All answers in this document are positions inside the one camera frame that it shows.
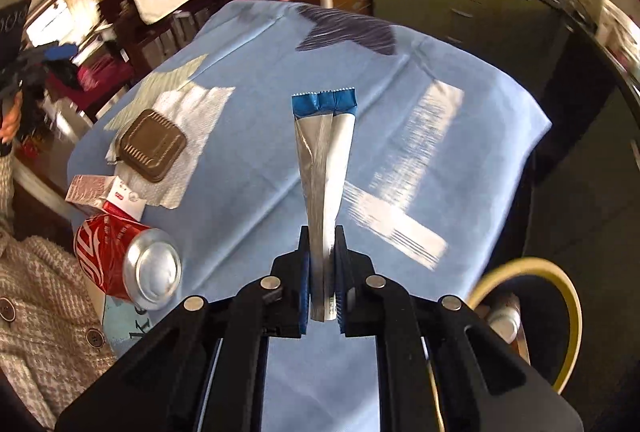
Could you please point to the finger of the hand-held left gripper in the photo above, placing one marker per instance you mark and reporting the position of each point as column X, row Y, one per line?
column 57, row 54

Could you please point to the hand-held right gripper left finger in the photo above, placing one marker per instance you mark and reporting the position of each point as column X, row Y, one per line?
column 303, row 292

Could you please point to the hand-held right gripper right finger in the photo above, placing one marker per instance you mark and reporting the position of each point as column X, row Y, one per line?
column 340, row 297

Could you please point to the silver and blue foil packet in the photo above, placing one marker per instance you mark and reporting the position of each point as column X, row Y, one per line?
column 320, row 172

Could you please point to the white pill bottle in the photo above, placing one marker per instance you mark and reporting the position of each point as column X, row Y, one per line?
column 505, row 324

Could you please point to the red soda can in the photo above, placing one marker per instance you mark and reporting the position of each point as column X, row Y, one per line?
column 105, row 257

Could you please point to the black bin with yellow rim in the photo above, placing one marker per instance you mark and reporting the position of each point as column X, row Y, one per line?
column 545, row 327

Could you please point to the person's left hand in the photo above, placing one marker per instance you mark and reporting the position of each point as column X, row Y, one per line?
column 9, row 122

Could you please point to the dark wooden chair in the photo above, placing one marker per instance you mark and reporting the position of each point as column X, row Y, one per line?
column 175, row 37

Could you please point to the brown plastic tray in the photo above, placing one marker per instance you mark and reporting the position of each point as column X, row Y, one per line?
column 150, row 145

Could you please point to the white paper towel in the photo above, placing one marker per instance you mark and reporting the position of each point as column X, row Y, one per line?
column 200, row 112

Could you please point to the red and white carton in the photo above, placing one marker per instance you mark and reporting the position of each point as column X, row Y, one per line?
column 120, row 197

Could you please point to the blue printed tablecloth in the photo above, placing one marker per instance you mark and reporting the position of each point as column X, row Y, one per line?
column 250, row 87

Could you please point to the person's tweed coat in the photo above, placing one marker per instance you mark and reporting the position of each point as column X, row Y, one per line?
column 40, row 312

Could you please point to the white plastic bucket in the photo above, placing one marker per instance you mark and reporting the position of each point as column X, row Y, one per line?
column 617, row 27

